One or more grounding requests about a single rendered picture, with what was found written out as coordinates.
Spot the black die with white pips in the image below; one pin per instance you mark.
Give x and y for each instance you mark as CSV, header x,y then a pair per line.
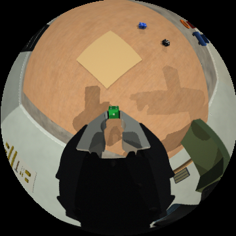
x,y
166,42

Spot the green die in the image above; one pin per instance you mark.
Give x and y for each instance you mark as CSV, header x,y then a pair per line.
x,y
113,112

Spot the blue die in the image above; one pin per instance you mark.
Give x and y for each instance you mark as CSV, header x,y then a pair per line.
x,y
142,25

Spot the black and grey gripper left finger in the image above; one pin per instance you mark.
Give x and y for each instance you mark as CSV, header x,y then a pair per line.
x,y
88,139

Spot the tan square mat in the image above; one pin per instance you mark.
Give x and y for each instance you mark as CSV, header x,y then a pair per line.
x,y
108,58

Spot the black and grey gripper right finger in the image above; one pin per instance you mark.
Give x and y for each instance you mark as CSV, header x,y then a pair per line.
x,y
138,138

